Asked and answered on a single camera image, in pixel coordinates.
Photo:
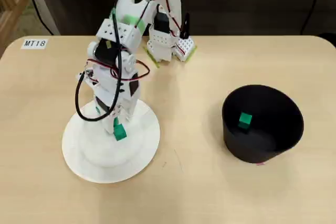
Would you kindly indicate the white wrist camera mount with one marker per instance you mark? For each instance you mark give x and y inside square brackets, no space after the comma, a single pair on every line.
[90,81]

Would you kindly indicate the pink tape piece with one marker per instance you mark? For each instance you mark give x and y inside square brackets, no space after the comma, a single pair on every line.
[260,164]

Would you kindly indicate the green cube block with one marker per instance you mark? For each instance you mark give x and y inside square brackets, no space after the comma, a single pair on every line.
[120,132]
[245,119]

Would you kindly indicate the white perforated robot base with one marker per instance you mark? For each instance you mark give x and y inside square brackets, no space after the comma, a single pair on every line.
[186,44]

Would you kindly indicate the wooden shelf unit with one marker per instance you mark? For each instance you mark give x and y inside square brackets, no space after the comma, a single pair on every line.
[13,11]

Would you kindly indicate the white slanted panel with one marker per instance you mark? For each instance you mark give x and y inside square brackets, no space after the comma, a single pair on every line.
[44,3]

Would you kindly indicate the white paper plate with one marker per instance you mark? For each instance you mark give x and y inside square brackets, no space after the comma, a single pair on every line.
[110,166]

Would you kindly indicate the black pot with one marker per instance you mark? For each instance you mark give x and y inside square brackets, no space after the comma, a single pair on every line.
[262,153]

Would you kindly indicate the black table clamp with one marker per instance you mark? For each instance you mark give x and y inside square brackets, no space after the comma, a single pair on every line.
[186,28]

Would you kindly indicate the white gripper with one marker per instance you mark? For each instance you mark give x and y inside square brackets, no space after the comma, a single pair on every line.
[111,120]

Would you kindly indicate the light green tape strip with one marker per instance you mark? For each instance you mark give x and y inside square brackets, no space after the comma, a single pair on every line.
[140,24]

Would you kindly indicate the white MT18 label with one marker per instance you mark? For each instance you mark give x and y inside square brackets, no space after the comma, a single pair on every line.
[34,43]

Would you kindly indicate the yellow-green base mat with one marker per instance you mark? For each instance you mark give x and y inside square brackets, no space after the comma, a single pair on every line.
[152,58]

